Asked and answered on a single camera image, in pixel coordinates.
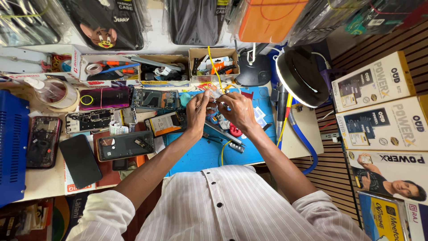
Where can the person's right hand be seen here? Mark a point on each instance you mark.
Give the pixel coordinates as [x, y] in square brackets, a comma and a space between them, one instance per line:
[240, 112]

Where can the person's left hand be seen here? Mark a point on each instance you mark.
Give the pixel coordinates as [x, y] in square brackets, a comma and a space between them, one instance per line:
[196, 113]

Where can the person's right fingers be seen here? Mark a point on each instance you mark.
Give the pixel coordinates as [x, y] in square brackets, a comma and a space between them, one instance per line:
[226, 100]

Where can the small clear plastic packet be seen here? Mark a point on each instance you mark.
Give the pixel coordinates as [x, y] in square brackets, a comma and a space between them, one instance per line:
[217, 92]

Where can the red round opening tool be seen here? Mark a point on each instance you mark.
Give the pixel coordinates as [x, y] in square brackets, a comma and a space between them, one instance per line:
[235, 130]

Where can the metal tweezers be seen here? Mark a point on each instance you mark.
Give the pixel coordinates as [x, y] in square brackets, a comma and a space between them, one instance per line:
[222, 132]

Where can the tall brown cardboard box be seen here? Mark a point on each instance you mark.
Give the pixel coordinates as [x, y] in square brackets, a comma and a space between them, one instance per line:
[214, 65]

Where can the black lamp base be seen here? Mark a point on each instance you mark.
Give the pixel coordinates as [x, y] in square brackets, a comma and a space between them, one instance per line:
[254, 70]

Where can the grey screwdriver bit holder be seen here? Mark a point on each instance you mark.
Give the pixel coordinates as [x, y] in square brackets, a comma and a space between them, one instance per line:
[236, 147]

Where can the blue repair mat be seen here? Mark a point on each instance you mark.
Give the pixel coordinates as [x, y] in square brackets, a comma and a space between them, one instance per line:
[200, 154]

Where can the opened phone with battery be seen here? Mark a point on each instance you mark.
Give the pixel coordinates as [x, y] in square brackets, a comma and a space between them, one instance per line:
[164, 124]

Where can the brown cardboard parts box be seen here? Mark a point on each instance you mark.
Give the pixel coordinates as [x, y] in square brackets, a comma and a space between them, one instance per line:
[163, 72]

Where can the black round desk lamp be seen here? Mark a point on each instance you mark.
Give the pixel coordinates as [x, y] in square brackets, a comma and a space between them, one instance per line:
[301, 75]

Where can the grey flat metal tool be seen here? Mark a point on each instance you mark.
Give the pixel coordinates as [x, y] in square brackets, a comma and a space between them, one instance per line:
[153, 63]

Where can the black phone case packet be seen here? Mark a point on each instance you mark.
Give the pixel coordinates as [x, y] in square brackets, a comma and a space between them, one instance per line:
[197, 20]

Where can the orange phone case packet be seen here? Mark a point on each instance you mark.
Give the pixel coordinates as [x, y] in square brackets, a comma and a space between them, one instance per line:
[270, 18]

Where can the white striped shirt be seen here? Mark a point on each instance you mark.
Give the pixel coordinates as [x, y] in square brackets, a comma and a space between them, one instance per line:
[230, 207]

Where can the white power strip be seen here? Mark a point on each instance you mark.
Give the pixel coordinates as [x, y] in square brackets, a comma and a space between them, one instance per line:
[330, 136]

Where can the black phone back cover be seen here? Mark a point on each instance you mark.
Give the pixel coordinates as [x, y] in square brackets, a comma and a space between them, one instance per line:
[125, 145]

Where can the small white printed packet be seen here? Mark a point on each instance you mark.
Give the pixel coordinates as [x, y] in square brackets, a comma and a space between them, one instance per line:
[118, 129]

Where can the purple phone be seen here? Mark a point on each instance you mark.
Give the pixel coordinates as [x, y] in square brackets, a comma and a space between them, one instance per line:
[107, 97]

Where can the white cardboard tool box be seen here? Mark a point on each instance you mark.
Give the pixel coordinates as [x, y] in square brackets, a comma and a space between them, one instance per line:
[110, 72]

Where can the small black phone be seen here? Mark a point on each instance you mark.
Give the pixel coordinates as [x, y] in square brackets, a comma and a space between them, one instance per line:
[119, 164]

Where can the bundle of dark case packets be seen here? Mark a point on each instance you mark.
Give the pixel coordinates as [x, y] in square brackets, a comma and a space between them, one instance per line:
[321, 18]

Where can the beige masking tape roll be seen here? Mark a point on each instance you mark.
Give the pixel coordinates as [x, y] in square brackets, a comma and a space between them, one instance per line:
[93, 68]

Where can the cartoon mouse phone case packet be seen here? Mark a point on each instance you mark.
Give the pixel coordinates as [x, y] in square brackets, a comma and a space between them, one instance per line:
[105, 23]

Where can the cream battery display box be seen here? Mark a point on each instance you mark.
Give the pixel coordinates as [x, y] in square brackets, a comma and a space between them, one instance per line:
[384, 124]
[374, 82]

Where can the black phone screen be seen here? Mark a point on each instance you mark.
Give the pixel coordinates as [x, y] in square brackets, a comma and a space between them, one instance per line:
[80, 160]

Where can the large clear tape roll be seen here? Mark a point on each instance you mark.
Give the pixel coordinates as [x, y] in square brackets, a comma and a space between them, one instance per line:
[62, 97]

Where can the heap of coloured rubber bands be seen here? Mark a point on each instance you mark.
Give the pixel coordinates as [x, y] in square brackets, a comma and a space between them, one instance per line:
[58, 63]

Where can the white orange label carton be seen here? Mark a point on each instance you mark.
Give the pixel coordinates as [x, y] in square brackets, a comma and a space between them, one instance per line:
[75, 189]

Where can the green accessory packets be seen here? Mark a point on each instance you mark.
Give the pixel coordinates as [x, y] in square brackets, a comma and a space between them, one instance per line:
[384, 15]

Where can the white printed poster box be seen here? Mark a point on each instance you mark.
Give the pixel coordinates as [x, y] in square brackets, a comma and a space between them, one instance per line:
[391, 174]

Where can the clear spray bottle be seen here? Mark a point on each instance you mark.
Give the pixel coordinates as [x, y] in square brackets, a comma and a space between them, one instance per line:
[43, 87]

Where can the yellow printed box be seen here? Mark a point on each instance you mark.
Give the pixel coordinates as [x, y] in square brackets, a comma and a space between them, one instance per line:
[381, 217]

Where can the bundle of clear case packets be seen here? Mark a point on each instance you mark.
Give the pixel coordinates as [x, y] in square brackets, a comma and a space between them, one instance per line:
[26, 20]

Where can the blue metal power supply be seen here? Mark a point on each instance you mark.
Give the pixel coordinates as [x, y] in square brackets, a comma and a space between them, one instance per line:
[11, 147]

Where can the cluttered lower shelf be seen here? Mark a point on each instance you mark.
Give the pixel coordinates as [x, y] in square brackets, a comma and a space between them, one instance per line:
[33, 217]

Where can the white red label box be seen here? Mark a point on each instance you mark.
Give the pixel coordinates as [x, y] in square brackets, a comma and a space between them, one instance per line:
[418, 221]

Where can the opened blue frame phone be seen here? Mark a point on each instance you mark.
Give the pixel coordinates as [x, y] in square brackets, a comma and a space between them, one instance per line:
[154, 99]

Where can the opened silver frame phone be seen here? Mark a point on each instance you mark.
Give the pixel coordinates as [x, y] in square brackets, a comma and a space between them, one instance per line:
[89, 120]

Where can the opened red frame phone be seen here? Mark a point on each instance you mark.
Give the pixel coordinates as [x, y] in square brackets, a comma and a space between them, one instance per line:
[43, 142]

